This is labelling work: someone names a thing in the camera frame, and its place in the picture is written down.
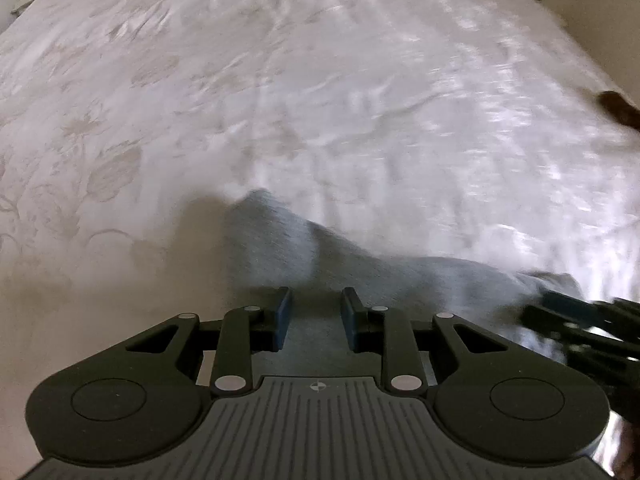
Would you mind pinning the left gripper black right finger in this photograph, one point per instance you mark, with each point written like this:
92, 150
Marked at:
495, 398

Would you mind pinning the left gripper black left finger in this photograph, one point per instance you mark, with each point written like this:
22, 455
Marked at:
143, 396

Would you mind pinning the light grey sweatpants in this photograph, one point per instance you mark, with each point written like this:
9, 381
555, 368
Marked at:
267, 246

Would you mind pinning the small dark brown object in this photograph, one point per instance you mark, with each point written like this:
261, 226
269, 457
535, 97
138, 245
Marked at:
620, 109

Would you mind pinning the white floral bedspread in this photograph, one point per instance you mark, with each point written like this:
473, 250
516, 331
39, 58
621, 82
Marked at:
447, 128

